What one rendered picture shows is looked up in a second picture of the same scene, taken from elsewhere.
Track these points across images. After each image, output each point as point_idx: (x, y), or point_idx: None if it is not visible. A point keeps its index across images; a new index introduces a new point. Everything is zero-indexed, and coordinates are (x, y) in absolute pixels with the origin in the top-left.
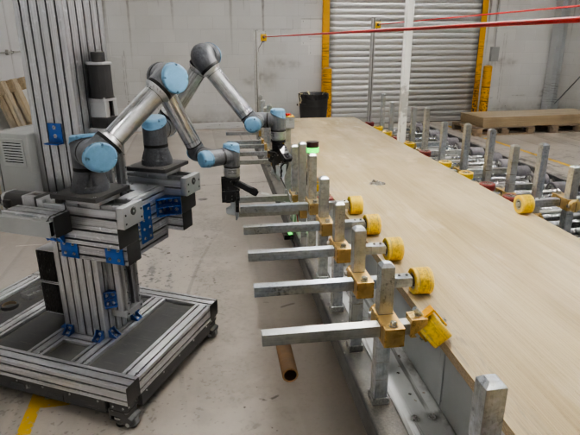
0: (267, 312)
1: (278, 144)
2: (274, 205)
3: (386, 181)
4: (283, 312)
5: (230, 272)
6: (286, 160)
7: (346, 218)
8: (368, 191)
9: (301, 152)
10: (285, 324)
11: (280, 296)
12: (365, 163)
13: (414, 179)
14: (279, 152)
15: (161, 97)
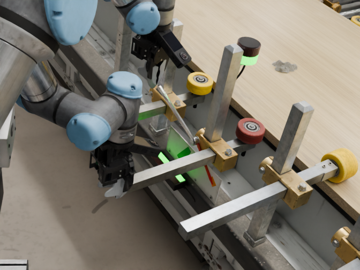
0: (77, 227)
1: (160, 31)
2: (239, 210)
3: (289, 58)
4: (102, 223)
5: None
6: (184, 65)
7: (325, 188)
8: (292, 92)
9: (233, 65)
10: (115, 246)
11: (81, 189)
12: (218, 1)
13: (320, 47)
14: (165, 47)
15: (38, 61)
